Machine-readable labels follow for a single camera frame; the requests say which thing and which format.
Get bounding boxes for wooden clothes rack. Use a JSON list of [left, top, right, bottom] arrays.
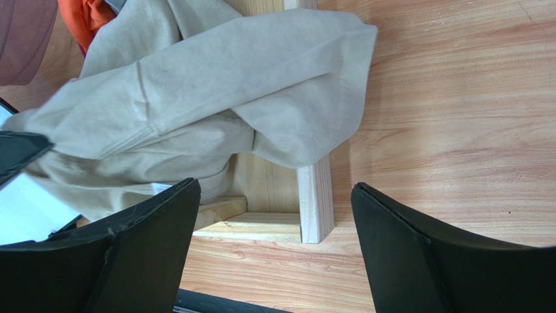
[[191, 0, 335, 244]]

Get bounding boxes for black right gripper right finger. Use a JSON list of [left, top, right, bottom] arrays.
[[351, 183, 555, 312]]

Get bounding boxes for white board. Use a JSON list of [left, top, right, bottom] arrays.
[[0, 97, 84, 246]]

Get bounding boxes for beige t shirt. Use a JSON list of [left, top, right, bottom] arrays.
[[2, 1, 378, 221]]

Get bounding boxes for orange cloth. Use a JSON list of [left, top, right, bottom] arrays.
[[57, 0, 116, 55]]

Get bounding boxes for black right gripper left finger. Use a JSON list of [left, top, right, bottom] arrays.
[[1, 179, 200, 312]]

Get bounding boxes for clear pink plastic bowl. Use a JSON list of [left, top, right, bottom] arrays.
[[1, 0, 58, 86]]

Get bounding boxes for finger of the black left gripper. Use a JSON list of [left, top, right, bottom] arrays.
[[1, 131, 54, 187]]

